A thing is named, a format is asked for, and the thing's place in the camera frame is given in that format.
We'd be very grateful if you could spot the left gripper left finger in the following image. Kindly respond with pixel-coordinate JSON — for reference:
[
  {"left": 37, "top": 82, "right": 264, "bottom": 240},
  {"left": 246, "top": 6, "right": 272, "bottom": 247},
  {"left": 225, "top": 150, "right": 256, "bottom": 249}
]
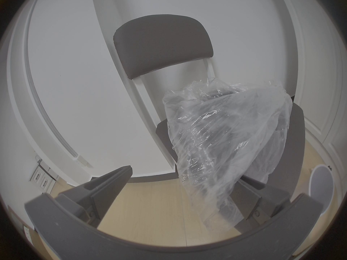
[{"left": 56, "top": 166, "right": 133, "bottom": 229}]

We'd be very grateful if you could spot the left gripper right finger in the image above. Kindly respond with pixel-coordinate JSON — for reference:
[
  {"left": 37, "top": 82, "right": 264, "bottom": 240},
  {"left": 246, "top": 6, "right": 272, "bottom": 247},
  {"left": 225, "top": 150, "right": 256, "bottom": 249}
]
[{"left": 235, "top": 175, "right": 292, "bottom": 228}]

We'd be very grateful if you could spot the white trash bin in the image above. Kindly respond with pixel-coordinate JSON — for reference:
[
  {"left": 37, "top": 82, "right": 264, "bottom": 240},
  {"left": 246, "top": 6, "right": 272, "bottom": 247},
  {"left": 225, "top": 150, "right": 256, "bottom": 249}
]
[{"left": 309, "top": 165, "right": 335, "bottom": 215}]

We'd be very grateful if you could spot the clear plastic bag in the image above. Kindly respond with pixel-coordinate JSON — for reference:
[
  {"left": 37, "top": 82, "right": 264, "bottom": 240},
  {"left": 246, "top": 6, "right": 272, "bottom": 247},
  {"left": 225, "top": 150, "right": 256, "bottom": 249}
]
[{"left": 162, "top": 79, "right": 293, "bottom": 232}]

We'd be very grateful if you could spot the white wardrobe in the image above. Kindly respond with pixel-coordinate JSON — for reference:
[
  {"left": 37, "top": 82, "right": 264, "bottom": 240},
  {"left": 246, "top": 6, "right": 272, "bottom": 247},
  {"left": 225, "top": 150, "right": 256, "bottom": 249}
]
[{"left": 274, "top": 0, "right": 347, "bottom": 170}]

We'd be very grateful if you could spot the dark grey white-framed chair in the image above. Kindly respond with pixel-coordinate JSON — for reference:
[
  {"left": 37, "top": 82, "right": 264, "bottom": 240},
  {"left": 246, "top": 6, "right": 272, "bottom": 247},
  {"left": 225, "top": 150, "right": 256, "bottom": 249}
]
[{"left": 113, "top": 15, "right": 306, "bottom": 204}]

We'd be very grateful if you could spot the white wall socket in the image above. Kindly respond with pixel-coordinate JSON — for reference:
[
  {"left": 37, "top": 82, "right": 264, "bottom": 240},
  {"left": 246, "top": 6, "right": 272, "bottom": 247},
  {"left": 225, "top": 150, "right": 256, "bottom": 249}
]
[{"left": 29, "top": 159, "right": 59, "bottom": 192}]

